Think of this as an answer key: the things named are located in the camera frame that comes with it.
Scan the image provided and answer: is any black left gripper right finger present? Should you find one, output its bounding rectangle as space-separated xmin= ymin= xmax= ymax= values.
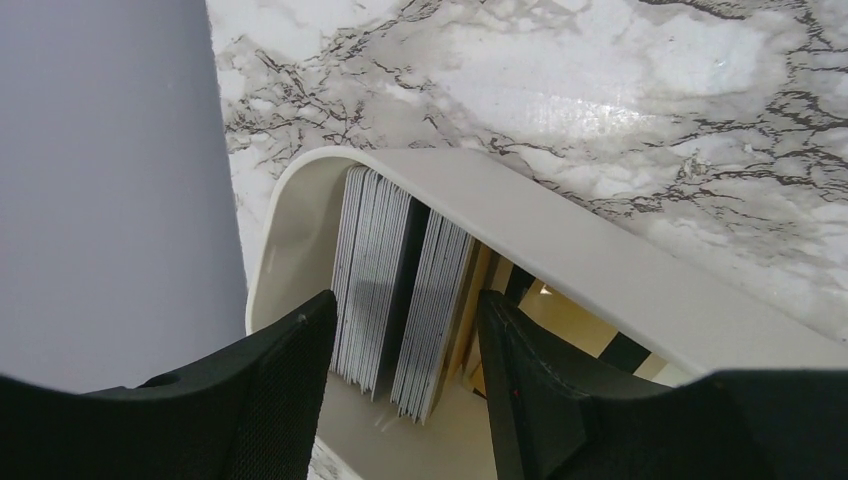
xmin=476 ymin=290 xmax=847 ymax=479

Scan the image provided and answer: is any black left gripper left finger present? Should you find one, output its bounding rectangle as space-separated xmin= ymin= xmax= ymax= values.
xmin=1 ymin=290 xmax=337 ymax=479

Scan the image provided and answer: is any stack of credit cards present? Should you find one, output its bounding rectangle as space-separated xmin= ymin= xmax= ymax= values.
xmin=330 ymin=166 xmax=491 ymax=424

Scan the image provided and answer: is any white oval plastic tray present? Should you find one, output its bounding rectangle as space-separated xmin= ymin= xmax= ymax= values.
xmin=245 ymin=145 xmax=848 ymax=480

